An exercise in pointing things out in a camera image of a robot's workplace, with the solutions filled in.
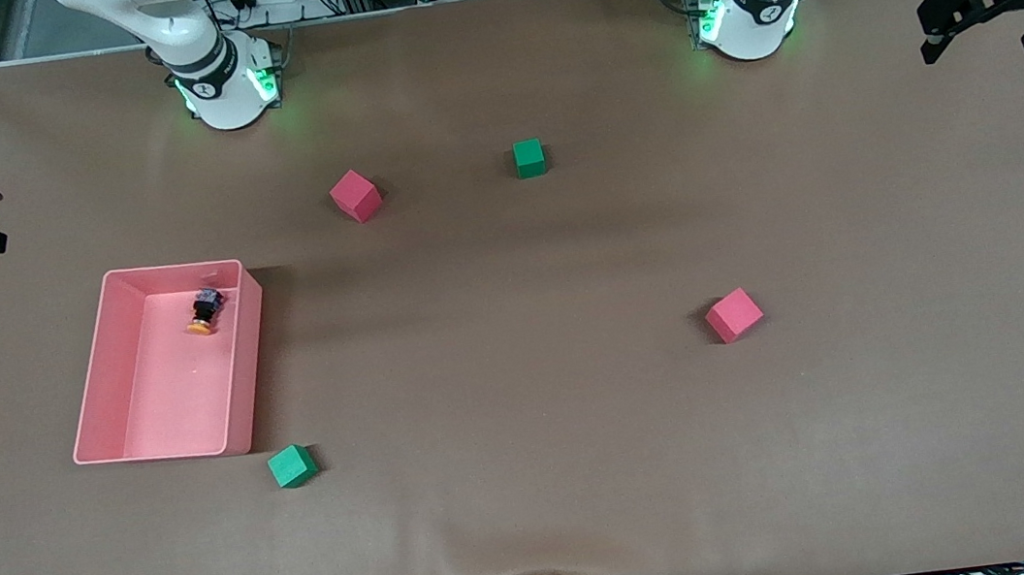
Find pink plastic bin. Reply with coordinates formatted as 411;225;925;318
50;251;283;476

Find yellow mushroom push button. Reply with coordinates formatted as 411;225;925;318
182;285;229;339

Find pink foam cube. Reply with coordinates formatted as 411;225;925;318
327;166;387;228
702;284;768;347

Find brown table mat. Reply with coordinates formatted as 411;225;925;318
0;0;1024;575

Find green foam cube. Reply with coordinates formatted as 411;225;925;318
511;136;549;180
265;441;320;492

